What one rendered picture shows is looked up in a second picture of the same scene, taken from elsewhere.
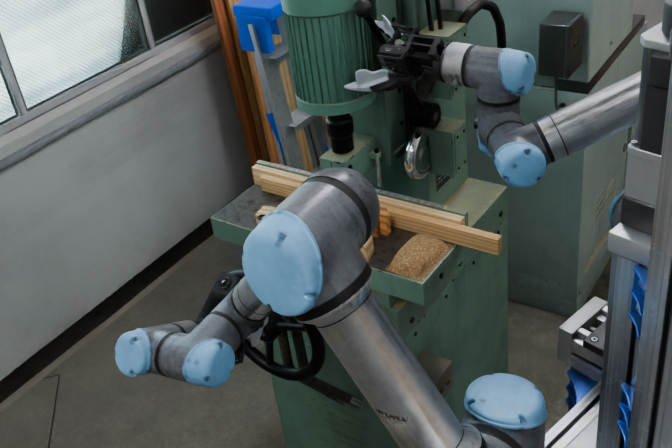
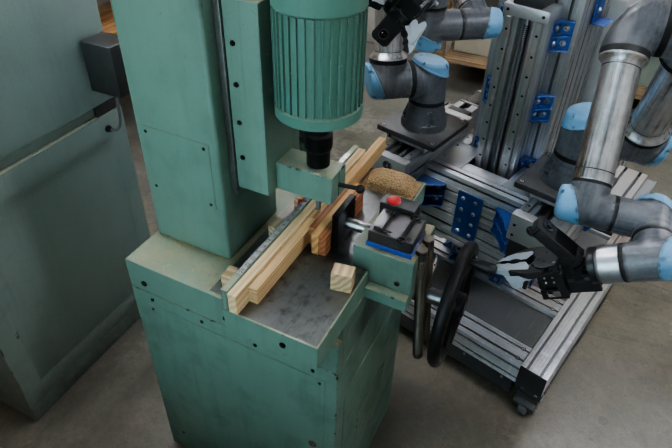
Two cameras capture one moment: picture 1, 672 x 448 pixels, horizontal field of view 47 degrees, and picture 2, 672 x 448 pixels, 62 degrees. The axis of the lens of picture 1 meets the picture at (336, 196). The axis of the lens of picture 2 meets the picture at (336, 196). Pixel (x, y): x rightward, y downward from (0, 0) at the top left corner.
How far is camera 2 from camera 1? 2.01 m
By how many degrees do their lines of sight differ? 81
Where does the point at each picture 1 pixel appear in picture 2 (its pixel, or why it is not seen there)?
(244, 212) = (309, 313)
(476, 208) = not seen: hidden behind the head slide
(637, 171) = not seen: outside the picture
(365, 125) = (285, 143)
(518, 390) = (584, 106)
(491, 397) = not seen: hidden behind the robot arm
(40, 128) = not seen: outside the picture
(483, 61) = not seen: outside the picture
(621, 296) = (545, 46)
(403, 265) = (413, 186)
